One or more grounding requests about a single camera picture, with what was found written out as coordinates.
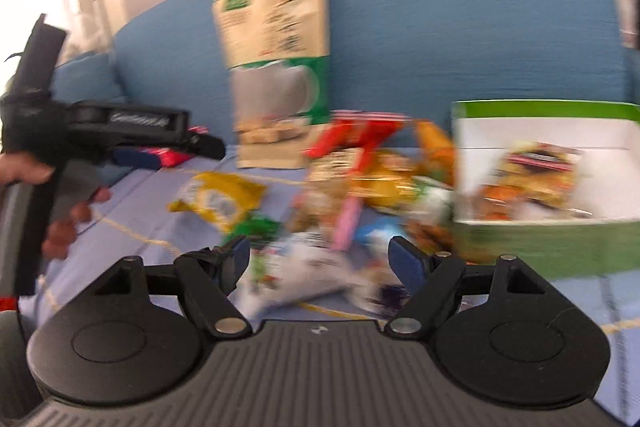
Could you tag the person's left hand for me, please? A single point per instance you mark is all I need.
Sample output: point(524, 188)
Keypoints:
point(75, 212)

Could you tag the light blue blanket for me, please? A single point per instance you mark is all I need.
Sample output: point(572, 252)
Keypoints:
point(140, 212)

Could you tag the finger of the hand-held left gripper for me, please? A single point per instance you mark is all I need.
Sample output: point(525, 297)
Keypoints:
point(135, 158)
point(207, 146)

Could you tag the blue sofa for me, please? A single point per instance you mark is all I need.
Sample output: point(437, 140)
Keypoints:
point(425, 32)

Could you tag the large beige green standing pouch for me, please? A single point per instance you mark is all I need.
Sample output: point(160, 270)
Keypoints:
point(272, 37)

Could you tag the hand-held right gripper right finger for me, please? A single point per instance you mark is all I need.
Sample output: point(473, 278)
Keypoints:
point(405, 261)

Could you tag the green white cardboard box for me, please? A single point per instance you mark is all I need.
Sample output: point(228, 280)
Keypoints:
point(540, 242)

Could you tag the pile of mixed snack packets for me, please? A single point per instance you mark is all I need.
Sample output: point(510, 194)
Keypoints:
point(345, 177)

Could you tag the orange black snack bag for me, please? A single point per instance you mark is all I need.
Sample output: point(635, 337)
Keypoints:
point(532, 179)

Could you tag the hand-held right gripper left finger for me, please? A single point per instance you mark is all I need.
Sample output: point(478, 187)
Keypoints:
point(239, 253)

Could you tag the yellow snack bag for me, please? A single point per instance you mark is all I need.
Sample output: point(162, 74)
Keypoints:
point(220, 202)

